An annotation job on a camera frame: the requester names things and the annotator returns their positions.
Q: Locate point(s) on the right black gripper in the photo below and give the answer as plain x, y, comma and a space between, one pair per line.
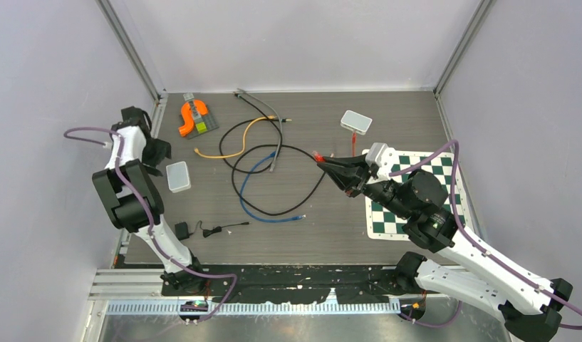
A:
354, 178

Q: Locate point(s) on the white network switch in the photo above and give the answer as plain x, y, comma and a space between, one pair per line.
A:
355, 122
178, 178

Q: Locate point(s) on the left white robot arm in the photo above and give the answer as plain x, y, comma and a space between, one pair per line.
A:
133, 203

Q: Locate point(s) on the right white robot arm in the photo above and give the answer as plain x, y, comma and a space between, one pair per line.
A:
528, 305

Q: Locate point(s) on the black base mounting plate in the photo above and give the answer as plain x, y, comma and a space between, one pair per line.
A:
294, 284

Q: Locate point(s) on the grey lego baseplate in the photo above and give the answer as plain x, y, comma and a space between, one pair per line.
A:
209, 119

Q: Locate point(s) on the lime green lego brick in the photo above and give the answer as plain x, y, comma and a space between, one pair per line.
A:
201, 127

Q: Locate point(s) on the orange S-shaped block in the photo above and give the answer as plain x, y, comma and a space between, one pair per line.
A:
192, 112

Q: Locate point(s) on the black power adapter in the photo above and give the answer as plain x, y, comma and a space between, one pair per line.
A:
183, 232

